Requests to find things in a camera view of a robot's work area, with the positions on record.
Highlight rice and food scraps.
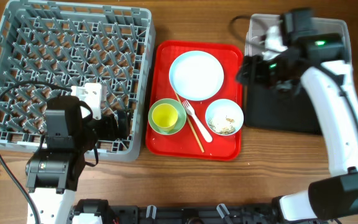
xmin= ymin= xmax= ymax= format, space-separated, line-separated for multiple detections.
xmin=208 ymin=114 xmax=236 ymax=135

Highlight wooden chopstick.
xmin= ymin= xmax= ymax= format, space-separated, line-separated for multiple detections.
xmin=173 ymin=90 xmax=205 ymax=153

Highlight green bowl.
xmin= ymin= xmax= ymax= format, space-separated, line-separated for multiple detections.
xmin=148 ymin=98 xmax=186 ymax=135

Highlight yellow cup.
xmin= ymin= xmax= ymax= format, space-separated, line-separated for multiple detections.
xmin=152 ymin=103 xmax=178 ymax=131

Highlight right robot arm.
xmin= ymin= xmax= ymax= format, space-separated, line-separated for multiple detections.
xmin=236 ymin=8 xmax=358 ymax=223

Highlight grey dishwasher rack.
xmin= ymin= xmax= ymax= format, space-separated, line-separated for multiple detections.
xmin=0 ymin=1 xmax=155 ymax=161

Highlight light blue bowl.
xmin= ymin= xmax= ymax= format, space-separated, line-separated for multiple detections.
xmin=205 ymin=99 xmax=244 ymax=136

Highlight light blue plate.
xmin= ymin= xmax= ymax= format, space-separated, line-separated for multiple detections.
xmin=168 ymin=50 xmax=224 ymax=101

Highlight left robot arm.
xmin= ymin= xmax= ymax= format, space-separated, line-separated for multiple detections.
xmin=25 ymin=96 xmax=130 ymax=223

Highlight white plastic fork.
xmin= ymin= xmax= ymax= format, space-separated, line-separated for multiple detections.
xmin=182 ymin=100 xmax=213 ymax=143

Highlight black tray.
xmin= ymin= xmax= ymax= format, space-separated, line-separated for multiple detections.
xmin=243 ymin=76 xmax=322 ymax=135

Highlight clear plastic bin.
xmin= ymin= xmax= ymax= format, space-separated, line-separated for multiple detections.
xmin=245 ymin=14 xmax=352 ymax=62

